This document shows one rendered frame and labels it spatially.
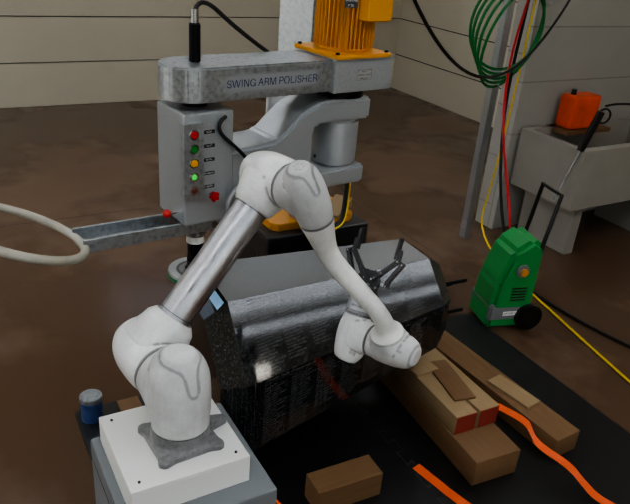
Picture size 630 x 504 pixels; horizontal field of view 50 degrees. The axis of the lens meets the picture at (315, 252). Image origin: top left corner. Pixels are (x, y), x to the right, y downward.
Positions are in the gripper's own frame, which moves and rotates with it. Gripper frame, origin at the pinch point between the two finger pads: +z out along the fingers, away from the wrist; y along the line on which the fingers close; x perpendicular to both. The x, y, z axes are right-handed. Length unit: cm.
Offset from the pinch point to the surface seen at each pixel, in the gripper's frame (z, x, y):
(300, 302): -34, 44, 40
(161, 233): -21, -2, 81
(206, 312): -47, 21, 68
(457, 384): -55, 117, -16
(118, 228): -23, -8, 96
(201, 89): 31, -17, 71
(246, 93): 36, -1, 63
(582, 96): 151, 337, -7
